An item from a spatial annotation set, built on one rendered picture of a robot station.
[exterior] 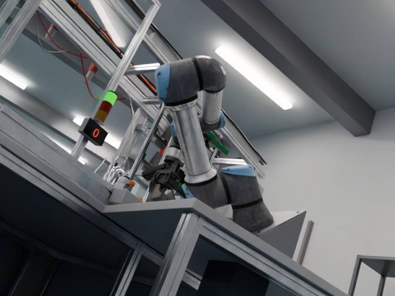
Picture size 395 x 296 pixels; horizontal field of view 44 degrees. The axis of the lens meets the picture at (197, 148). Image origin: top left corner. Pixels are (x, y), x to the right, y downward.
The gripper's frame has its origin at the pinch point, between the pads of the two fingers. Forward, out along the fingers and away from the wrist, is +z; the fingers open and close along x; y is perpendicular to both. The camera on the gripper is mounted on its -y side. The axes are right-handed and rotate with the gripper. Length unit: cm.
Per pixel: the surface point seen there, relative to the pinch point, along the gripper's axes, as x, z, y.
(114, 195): -17.4, 5.7, -1.2
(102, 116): -18.2, -29.8, -30.9
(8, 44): -81, -12, 0
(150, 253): 8.8, 17.5, 2.5
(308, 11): 163, -278, -76
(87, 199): -32.4, 14.5, 4.4
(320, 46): 212, -278, -82
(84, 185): -30.0, 8.5, -3.6
